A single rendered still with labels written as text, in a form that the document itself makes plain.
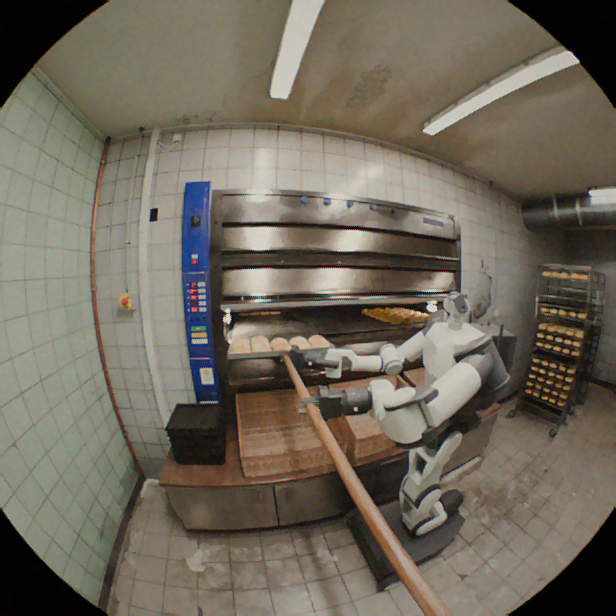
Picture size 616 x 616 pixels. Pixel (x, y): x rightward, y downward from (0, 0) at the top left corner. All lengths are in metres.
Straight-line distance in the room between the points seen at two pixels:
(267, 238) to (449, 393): 1.23
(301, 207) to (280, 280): 0.47
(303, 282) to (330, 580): 1.81
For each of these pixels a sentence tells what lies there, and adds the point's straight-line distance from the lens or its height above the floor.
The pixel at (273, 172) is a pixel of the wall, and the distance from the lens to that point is 1.58.
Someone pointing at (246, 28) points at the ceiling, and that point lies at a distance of 1.22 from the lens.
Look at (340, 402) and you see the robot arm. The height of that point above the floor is 1.20.
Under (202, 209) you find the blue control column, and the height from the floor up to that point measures 1.97.
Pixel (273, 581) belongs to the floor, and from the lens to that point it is 1.67.
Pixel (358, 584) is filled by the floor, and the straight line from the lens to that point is 1.66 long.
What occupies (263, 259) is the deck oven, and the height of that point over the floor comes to 1.67.
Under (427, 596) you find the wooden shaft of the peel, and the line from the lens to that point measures 0.42.
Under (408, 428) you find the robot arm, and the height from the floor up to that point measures 1.27.
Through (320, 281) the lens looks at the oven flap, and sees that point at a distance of 1.50.
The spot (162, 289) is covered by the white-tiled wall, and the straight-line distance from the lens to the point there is 1.53.
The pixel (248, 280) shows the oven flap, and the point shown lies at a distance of 1.44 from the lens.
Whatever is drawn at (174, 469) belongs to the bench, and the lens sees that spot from 1.50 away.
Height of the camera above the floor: 1.58
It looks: 8 degrees down
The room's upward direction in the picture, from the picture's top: straight up
